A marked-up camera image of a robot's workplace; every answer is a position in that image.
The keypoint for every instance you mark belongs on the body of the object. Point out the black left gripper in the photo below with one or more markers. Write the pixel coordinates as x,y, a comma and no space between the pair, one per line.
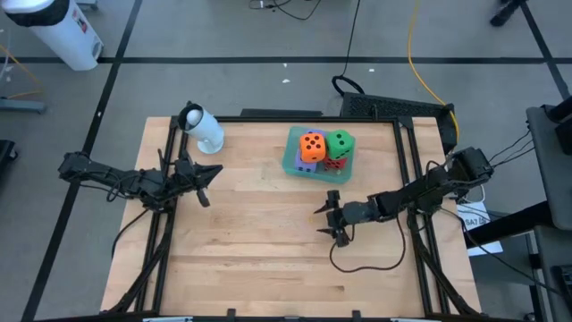
185,172

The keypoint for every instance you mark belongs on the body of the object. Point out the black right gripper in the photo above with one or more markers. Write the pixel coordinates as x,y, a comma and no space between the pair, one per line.
346,214

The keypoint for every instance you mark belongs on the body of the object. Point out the red foam die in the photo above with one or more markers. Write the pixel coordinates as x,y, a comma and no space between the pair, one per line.
333,163

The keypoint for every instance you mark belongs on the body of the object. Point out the purple foam die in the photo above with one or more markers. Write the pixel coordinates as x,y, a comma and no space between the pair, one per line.
317,132
304,166

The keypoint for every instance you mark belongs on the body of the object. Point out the orange foam die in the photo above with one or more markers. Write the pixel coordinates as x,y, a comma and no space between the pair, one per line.
313,147

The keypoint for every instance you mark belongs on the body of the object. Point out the green foam die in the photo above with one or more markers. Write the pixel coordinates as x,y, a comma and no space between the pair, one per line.
340,144

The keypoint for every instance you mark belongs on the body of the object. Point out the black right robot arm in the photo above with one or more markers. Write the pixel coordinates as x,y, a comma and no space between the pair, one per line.
424,192

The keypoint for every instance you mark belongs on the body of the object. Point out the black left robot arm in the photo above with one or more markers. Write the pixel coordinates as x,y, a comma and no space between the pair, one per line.
111,176

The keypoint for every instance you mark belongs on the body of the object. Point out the teal translucent plastic bin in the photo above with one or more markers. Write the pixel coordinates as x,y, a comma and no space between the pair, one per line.
313,176

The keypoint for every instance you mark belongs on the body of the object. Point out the white paper label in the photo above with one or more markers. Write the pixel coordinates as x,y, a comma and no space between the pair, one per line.
476,221

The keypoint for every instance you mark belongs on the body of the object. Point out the grey stand base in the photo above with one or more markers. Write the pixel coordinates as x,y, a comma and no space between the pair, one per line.
22,105

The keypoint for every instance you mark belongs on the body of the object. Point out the white cylindrical waste bin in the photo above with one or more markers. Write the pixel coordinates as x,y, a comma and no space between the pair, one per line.
62,31

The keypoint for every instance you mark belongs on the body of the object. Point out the grey cart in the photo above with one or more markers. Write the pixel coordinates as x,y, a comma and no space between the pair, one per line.
552,179

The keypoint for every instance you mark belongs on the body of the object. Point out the white camera on stand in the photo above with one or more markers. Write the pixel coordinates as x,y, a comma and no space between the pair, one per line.
205,127

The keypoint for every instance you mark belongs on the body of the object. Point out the black aluminium table frame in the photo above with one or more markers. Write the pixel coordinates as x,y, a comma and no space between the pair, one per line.
399,134

